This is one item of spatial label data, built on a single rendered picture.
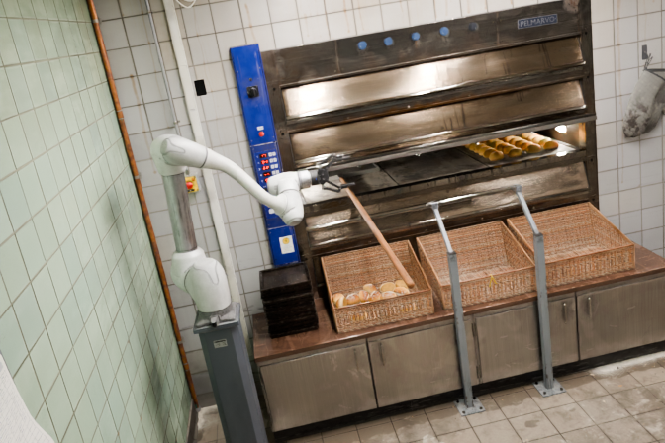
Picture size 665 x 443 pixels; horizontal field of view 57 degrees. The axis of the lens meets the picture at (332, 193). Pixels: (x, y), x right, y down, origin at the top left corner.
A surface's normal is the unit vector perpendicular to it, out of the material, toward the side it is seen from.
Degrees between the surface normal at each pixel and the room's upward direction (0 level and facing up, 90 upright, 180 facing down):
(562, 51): 70
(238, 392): 90
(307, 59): 90
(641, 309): 92
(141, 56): 90
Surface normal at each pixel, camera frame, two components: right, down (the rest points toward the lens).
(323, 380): 0.15, 0.26
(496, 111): 0.08, -0.08
